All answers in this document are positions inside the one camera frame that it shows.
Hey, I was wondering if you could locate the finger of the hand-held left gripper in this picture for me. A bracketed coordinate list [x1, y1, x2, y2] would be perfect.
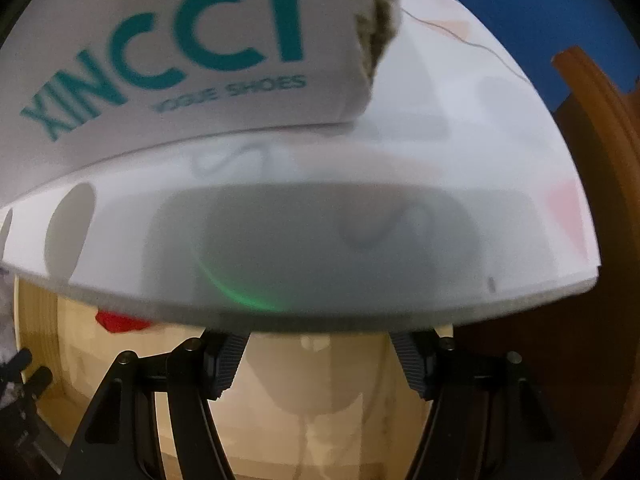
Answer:
[22, 366, 53, 401]
[0, 349, 33, 378]

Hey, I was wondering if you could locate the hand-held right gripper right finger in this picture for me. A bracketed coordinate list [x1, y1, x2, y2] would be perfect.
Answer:
[390, 330, 583, 480]

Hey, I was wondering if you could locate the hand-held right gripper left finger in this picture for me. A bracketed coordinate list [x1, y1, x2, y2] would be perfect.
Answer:
[65, 332, 251, 480]

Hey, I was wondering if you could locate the wooden drawer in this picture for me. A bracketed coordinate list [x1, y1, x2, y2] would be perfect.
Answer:
[12, 275, 461, 480]

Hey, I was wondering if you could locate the red rolled cloth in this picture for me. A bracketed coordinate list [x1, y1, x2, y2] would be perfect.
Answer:
[95, 310, 151, 335]

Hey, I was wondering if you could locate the brown wooden furniture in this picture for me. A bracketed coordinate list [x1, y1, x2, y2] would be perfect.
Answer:
[455, 47, 640, 480]

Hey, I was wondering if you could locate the white shoe box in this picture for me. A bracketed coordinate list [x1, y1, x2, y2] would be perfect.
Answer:
[0, 0, 401, 211]

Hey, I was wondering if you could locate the tan fuzzy cloth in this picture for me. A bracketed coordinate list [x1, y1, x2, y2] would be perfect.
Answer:
[352, 0, 403, 81]

